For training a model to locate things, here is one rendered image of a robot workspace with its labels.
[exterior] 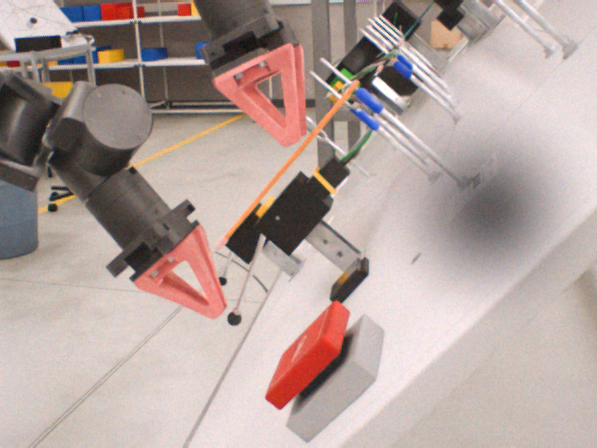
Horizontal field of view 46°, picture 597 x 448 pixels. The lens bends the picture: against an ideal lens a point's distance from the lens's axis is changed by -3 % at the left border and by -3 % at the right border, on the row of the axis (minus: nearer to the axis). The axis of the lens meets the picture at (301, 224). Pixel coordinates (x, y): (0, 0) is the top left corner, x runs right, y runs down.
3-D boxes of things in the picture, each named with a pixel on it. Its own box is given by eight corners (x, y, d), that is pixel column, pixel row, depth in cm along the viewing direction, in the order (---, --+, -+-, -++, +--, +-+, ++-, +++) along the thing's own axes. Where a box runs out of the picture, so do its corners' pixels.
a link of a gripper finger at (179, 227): (253, 281, 68) (187, 205, 67) (238, 307, 61) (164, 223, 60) (201, 323, 70) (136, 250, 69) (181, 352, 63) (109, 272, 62)
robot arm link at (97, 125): (6, 88, 64) (-29, 168, 61) (27, 20, 55) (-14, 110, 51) (127, 139, 69) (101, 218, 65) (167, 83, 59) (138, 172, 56)
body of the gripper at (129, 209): (201, 211, 70) (150, 153, 69) (170, 238, 60) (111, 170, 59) (154, 253, 71) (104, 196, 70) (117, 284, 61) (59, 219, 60)
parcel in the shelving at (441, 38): (429, 49, 722) (428, 20, 713) (434, 46, 759) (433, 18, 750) (461, 49, 712) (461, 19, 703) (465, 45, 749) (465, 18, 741)
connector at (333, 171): (312, 206, 65) (297, 190, 64) (352, 168, 64) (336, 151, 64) (311, 212, 62) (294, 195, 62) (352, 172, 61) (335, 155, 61)
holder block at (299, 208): (294, 244, 66) (260, 216, 66) (334, 199, 65) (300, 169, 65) (288, 257, 62) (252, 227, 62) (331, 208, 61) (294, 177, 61)
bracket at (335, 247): (347, 266, 66) (305, 231, 66) (364, 247, 66) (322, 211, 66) (345, 281, 62) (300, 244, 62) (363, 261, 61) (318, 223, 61)
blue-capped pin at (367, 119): (429, 184, 61) (352, 117, 61) (441, 171, 61) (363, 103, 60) (430, 187, 60) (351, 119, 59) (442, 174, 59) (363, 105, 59)
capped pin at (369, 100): (456, 195, 50) (338, 92, 49) (469, 179, 50) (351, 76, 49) (464, 193, 48) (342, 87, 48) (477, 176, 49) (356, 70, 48)
